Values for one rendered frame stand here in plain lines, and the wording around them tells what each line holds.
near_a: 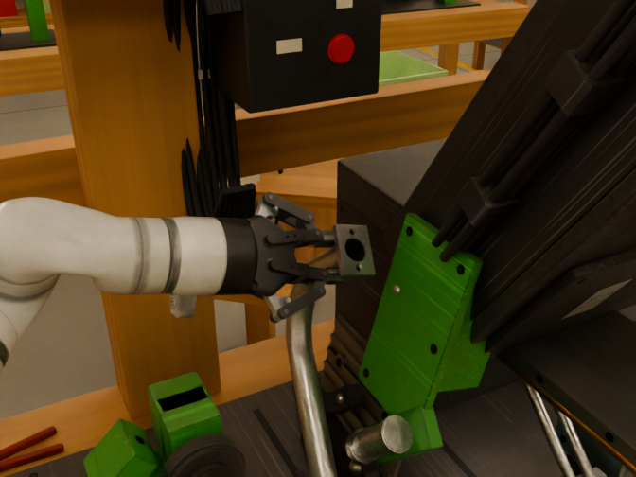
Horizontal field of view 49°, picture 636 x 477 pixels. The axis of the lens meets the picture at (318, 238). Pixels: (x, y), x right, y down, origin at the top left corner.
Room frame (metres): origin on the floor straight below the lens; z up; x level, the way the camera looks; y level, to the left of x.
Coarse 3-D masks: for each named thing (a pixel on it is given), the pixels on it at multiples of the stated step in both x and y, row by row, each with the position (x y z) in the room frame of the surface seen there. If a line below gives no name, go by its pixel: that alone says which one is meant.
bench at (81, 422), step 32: (224, 352) 0.93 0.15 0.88; (256, 352) 0.93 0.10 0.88; (320, 352) 0.93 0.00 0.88; (224, 384) 0.85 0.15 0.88; (256, 384) 0.85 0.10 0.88; (32, 416) 0.77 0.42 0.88; (64, 416) 0.77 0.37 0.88; (96, 416) 0.77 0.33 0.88; (128, 416) 0.77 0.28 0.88; (0, 448) 0.71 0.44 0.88; (32, 448) 0.71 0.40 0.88; (64, 448) 0.71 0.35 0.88
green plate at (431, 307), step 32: (416, 224) 0.64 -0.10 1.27; (416, 256) 0.62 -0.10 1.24; (384, 288) 0.65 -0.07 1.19; (416, 288) 0.61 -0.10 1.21; (448, 288) 0.57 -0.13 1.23; (384, 320) 0.63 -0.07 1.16; (416, 320) 0.59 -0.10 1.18; (448, 320) 0.56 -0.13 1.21; (384, 352) 0.61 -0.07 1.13; (416, 352) 0.57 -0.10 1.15; (448, 352) 0.55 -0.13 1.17; (480, 352) 0.58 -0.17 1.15; (384, 384) 0.59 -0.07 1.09; (416, 384) 0.56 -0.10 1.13; (448, 384) 0.57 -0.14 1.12
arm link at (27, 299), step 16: (0, 288) 0.47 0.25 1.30; (16, 288) 0.47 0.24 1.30; (32, 288) 0.48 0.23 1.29; (48, 288) 0.50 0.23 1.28; (0, 304) 0.48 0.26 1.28; (16, 304) 0.48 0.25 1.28; (32, 304) 0.49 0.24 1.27; (0, 320) 0.43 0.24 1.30; (16, 320) 0.47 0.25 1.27; (32, 320) 0.48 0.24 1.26; (0, 336) 0.42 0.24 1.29; (16, 336) 0.44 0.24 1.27; (0, 352) 0.41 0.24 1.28
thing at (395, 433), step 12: (384, 420) 0.54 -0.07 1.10; (396, 420) 0.54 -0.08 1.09; (360, 432) 0.56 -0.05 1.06; (372, 432) 0.54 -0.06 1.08; (384, 432) 0.52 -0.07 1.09; (396, 432) 0.53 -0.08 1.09; (408, 432) 0.53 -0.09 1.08; (348, 444) 0.56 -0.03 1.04; (360, 444) 0.55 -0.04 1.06; (372, 444) 0.53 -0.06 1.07; (384, 444) 0.52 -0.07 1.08; (396, 444) 0.52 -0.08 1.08; (408, 444) 0.52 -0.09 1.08; (360, 456) 0.54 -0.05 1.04; (372, 456) 0.54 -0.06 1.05
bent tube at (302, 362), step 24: (336, 240) 0.63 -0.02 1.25; (360, 240) 0.64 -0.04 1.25; (312, 264) 0.66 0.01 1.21; (336, 264) 0.63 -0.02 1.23; (360, 264) 0.62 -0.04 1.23; (288, 336) 0.66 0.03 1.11; (312, 360) 0.64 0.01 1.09; (312, 384) 0.61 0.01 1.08; (312, 408) 0.59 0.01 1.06; (312, 432) 0.57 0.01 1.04; (312, 456) 0.56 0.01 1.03
